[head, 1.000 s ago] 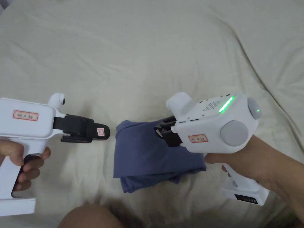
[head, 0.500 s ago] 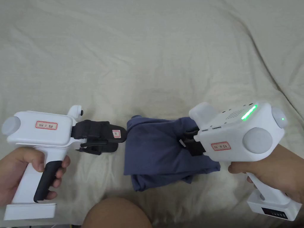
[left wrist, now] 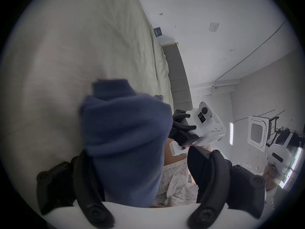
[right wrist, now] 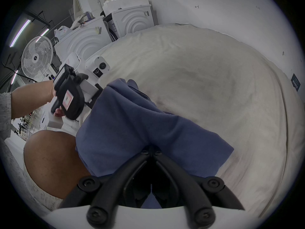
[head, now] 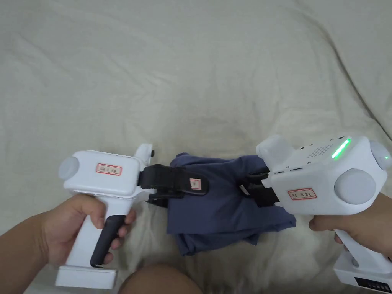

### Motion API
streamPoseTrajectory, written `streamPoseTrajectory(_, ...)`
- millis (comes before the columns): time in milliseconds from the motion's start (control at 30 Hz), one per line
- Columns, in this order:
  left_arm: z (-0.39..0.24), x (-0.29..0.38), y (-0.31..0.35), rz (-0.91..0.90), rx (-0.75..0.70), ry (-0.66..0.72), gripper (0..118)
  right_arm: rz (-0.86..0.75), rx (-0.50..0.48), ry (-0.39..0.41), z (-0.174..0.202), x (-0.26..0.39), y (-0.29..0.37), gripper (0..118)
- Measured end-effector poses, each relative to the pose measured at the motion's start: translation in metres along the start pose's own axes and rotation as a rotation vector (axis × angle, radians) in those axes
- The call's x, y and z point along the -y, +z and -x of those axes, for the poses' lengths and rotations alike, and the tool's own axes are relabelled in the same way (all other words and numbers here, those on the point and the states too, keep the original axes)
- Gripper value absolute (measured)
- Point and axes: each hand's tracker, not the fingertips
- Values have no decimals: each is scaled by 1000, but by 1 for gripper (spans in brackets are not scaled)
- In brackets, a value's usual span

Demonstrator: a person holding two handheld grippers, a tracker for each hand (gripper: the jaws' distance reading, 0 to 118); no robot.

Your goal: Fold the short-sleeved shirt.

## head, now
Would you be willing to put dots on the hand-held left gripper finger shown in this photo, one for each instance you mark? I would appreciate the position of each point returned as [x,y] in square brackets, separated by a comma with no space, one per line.
[163,199]
[183,182]

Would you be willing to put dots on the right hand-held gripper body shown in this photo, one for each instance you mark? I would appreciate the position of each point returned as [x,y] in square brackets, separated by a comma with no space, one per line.
[318,177]

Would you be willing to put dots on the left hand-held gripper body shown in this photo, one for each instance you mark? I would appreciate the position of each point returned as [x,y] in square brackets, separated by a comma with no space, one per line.
[101,180]

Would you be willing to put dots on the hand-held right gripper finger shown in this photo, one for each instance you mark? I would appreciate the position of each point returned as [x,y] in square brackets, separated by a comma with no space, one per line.
[251,183]

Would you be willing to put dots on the dark blue shirt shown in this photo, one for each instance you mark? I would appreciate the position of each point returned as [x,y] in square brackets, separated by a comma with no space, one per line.
[220,211]

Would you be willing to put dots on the person's left hand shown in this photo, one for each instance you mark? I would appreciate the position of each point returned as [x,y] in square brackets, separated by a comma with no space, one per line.
[67,226]

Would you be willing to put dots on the person's right hand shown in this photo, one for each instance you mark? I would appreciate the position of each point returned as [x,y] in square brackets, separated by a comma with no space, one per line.
[364,223]

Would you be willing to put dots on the bed with beige sheet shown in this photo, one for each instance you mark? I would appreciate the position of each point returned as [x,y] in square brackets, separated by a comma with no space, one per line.
[196,76]

